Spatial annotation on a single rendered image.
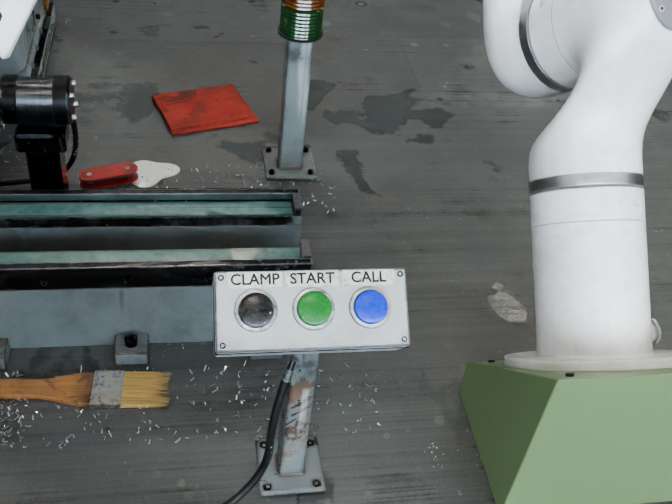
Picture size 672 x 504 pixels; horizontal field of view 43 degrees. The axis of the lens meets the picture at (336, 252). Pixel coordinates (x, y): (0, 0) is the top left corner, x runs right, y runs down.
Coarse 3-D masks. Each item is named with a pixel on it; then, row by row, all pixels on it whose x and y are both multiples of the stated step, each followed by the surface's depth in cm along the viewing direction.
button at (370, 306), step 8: (360, 296) 73; (368, 296) 73; (376, 296) 74; (360, 304) 73; (368, 304) 73; (376, 304) 73; (384, 304) 74; (360, 312) 73; (368, 312) 73; (376, 312) 73; (384, 312) 73; (360, 320) 74; (368, 320) 73; (376, 320) 73
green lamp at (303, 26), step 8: (288, 8) 114; (320, 8) 115; (280, 16) 117; (288, 16) 115; (296, 16) 114; (304, 16) 114; (312, 16) 115; (320, 16) 116; (280, 24) 117; (288, 24) 116; (296, 24) 115; (304, 24) 115; (312, 24) 116; (320, 24) 117; (288, 32) 116; (296, 32) 116; (304, 32) 116; (312, 32) 116; (320, 32) 118
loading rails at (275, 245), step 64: (0, 192) 102; (64, 192) 103; (128, 192) 104; (192, 192) 106; (256, 192) 107; (0, 256) 95; (64, 256) 96; (128, 256) 97; (192, 256) 98; (256, 256) 99; (0, 320) 97; (64, 320) 98; (128, 320) 100; (192, 320) 101
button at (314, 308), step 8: (304, 296) 73; (312, 296) 73; (320, 296) 73; (304, 304) 72; (312, 304) 72; (320, 304) 73; (328, 304) 73; (304, 312) 72; (312, 312) 72; (320, 312) 72; (328, 312) 73; (304, 320) 72; (312, 320) 72; (320, 320) 72
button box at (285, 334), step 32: (224, 288) 72; (256, 288) 73; (288, 288) 73; (320, 288) 74; (352, 288) 74; (384, 288) 75; (224, 320) 72; (288, 320) 73; (352, 320) 74; (384, 320) 74; (224, 352) 71; (256, 352) 72; (288, 352) 74; (320, 352) 76
